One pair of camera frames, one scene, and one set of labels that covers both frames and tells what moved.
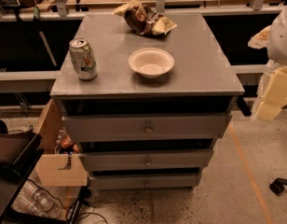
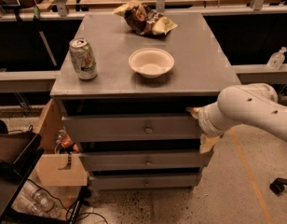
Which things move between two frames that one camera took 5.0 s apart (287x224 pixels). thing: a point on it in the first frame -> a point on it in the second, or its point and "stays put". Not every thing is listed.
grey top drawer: x=108 y=128 stays put
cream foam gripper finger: x=261 y=39 -> x=196 y=111
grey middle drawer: x=146 y=160 stays put
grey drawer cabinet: x=145 y=98 stays put
